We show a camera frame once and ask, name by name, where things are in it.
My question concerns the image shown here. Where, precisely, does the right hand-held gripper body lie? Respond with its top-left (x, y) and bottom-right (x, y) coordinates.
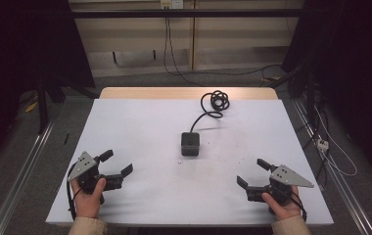
top-left (246, 164), bottom-right (315, 207)

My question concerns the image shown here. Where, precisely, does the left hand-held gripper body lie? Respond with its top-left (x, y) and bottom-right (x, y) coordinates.
top-left (67, 150), bottom-right (124, 197)

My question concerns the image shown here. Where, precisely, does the person's right hand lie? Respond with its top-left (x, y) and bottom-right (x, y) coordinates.
top-left (260, 185), bottom-right (302, 221)

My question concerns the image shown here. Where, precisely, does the person's left hand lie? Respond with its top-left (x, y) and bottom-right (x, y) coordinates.
top-left (70, 177), bottom-right (108, 219)

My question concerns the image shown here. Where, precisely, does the white table mat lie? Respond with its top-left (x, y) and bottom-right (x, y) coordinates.
top-left (45, 98), bottom-right (335, 227)

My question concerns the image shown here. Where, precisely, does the white power strip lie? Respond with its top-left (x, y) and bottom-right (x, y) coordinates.
top-left (316, 138), bottom-right (330, 154)

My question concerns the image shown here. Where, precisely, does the black power adapter block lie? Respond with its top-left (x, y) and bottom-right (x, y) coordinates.
top-left (180, 131), bottom-right (201, 157)

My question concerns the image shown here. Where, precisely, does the black metal stand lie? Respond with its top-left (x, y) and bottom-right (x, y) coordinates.
top-left (35, 72), bottom-right (51, 135)

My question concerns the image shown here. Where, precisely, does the wooden table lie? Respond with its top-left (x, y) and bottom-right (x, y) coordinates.
top-left (98, 86), bottom-right (279, 101)

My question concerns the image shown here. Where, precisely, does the black curtain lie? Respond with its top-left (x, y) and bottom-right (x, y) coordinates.
top-left (281, 0), bottom-right (372, 179)
top-left (0, 0), bottom-right (96, 177)

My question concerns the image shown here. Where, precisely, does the black horizontal metal bar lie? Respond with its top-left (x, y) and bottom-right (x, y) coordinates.
top-left (70, 8), bottom-right (305, 20)

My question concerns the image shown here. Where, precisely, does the right hand-held gripper black cable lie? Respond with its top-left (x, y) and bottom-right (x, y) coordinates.
top-left (280, 187), bottom-right (307, 223)

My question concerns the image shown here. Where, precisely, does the hand-held gripper black cable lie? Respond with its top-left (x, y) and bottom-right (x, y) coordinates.
top-left (280, 187), bottom-right (307, 223)
top-left (66, 162), bottom-right (84, 221)

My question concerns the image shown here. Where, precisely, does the left hand-held gripper black cable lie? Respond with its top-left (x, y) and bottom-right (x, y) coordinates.
top-left (66, 162), bottom-right (84, 221)

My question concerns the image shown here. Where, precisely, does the aluminium floor rail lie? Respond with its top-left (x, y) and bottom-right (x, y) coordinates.
top-left (0, 119), bottom-right (57, 235)
top-left (291, 97), bottom-right (372, 235)

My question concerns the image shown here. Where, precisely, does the white floor cable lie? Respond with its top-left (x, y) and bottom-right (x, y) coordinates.
top-left (313, 106), bottom-right (358, 178)

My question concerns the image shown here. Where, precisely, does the black coiled adapter cable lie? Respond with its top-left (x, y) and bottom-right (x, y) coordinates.
top-left (189, 90), bottom-right (231, 133)

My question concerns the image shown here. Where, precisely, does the black hanging wall cable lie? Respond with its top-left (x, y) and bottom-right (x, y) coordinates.
top-left (163, 16), bottom-right (284, 88)

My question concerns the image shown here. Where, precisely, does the white wall socket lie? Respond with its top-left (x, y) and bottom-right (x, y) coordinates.
top-left (160, 0), bottom-right (185, 10)

